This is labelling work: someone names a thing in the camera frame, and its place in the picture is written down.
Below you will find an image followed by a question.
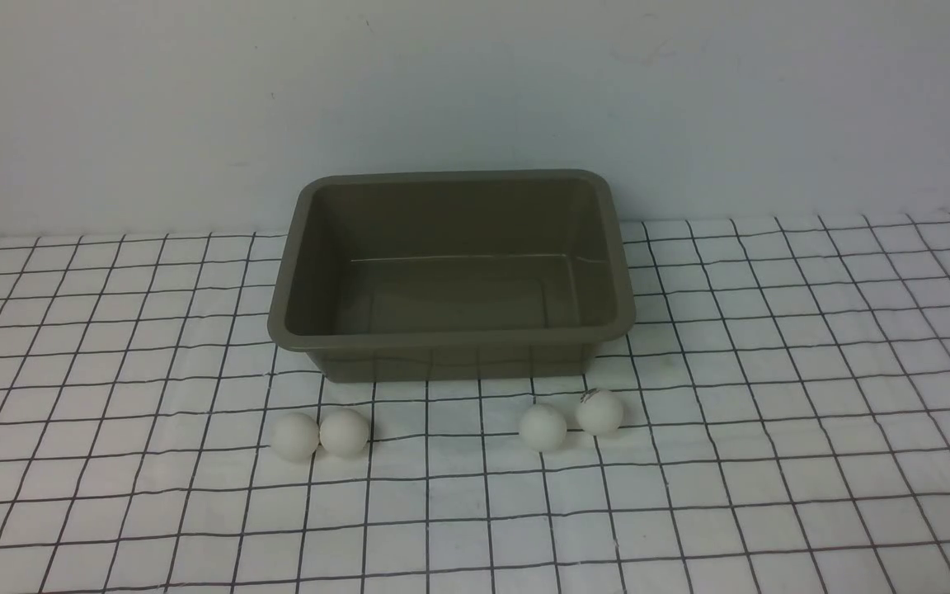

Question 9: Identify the white grid-pattern tablecloth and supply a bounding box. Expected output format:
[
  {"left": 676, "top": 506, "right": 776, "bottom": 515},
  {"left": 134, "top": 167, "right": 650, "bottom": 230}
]
[{"left": 0, "top": 214, "right": 950, "bottom": 593}]

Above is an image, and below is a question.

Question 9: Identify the white printed ball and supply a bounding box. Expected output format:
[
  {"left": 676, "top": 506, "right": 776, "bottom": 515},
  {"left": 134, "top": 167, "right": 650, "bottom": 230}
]
[{"left": 576, "top": 389, "right": 625, "bottom": 436}]

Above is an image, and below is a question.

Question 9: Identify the olive green plastic bin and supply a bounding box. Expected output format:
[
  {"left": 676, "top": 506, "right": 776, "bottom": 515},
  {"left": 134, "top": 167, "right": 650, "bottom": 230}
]
[{"left": 267, "top": 169, "right": 636, "bottom": 383}]

